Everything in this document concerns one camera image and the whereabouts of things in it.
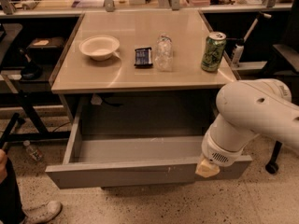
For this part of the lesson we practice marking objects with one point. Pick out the green drink can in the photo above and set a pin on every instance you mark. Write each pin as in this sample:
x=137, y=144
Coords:
x=215, y=46

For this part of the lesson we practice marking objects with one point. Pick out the black joystick device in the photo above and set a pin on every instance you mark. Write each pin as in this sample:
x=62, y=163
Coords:
x=30, y=70

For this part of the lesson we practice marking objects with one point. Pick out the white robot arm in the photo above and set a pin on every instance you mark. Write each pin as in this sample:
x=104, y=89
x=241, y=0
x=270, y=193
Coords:
x=247, y=109

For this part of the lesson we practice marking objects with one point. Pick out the clear plastic water bottle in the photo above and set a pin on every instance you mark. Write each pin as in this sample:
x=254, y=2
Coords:
x=164, y=53

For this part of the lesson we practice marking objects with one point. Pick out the grey top drawer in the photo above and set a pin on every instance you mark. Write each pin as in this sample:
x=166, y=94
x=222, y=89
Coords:
x=132, y=141

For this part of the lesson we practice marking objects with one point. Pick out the plastic bottle on floor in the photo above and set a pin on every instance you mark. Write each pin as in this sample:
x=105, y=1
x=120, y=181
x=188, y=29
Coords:
x=33, y=151

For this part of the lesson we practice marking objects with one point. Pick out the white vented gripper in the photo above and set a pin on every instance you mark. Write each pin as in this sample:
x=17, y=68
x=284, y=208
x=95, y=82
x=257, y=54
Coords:
x=218, y=154

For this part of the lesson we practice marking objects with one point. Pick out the grey drawer cabinet with tabletop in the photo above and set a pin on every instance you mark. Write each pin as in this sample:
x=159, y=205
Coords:
x=78, y=74

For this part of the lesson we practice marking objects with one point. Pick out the dark blue snack packet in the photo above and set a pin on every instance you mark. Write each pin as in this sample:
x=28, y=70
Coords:
x=143, y=57

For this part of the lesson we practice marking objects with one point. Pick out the white paper bowl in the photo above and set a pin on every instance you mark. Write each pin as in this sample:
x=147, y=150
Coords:
x=99, y=47

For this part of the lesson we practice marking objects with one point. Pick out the black box on shelf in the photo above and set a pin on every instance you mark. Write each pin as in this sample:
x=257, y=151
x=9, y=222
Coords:
x=46, y=46

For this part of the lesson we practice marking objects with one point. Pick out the black office chair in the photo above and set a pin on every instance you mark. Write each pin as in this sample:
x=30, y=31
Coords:
x=283, y=63

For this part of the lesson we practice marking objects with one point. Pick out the white sneaker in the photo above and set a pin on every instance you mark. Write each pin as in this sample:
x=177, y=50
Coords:
x=42, y=213

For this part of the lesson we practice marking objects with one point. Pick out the dark trouser leg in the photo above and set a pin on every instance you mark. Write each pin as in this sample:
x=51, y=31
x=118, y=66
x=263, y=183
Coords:
x=10, y=199

